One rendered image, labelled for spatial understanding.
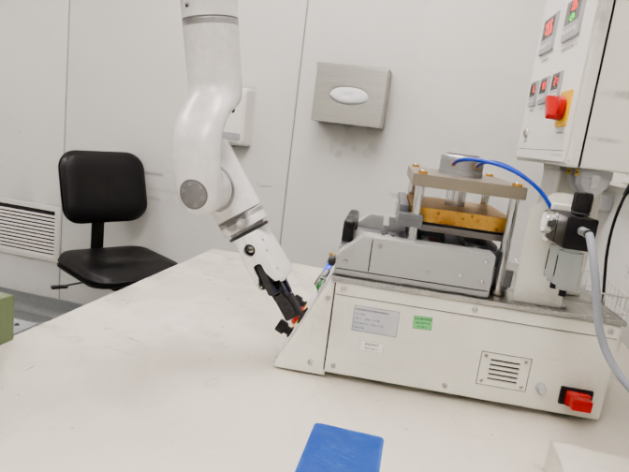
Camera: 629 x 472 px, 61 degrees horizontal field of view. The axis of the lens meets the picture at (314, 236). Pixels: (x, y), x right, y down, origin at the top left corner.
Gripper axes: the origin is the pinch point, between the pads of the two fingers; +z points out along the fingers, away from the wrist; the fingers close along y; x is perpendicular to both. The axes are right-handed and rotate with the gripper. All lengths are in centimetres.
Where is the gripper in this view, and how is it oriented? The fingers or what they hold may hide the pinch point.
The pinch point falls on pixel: (289, 306)
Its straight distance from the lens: 96.1
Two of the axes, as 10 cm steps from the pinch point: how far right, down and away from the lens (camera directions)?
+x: -8.7, 4.4, 2.0
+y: 1.4, -1.7, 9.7
